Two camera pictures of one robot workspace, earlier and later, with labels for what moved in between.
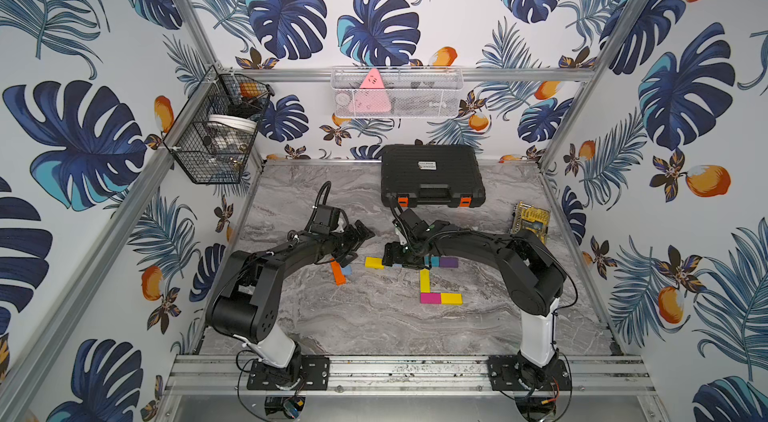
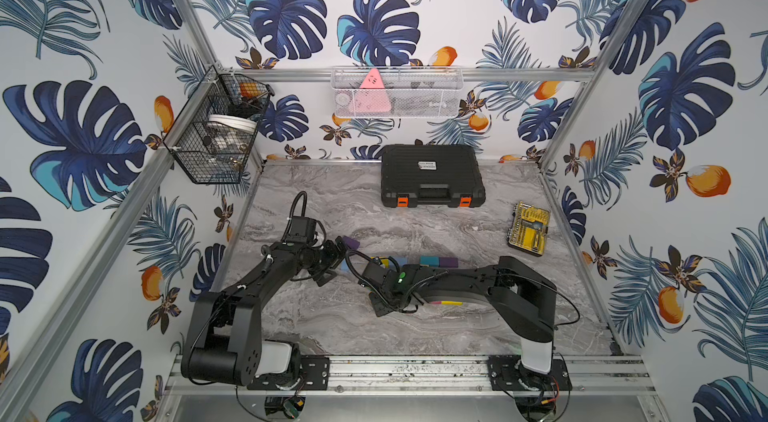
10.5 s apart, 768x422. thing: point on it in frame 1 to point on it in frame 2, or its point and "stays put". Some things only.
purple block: x=449 y=262 stays put
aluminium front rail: x=453 y=375 stays put
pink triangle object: x=372 y=96 stays put
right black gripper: x=390 y=256 to x=375 y=308
